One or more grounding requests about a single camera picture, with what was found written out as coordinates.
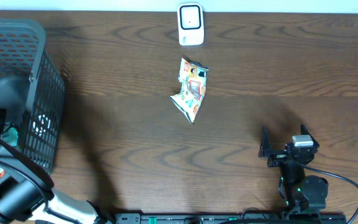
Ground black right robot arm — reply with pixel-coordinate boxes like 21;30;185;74
258;124;328;218

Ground white barcode scanner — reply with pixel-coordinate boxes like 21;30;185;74
177;2;204;46

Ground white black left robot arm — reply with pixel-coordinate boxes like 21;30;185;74
0;108;115;223

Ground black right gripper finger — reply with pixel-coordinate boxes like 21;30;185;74
258;128;272;158
300;124;319;148

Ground teal snack packet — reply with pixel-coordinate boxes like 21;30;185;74
1;128;18;147

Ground grey plastic shopping basket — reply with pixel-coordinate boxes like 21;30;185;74
0;19;65;173

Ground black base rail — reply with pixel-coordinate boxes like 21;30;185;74
113;212;347;224

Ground yellow printed bag pack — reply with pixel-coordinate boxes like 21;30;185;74
170;58;209;124

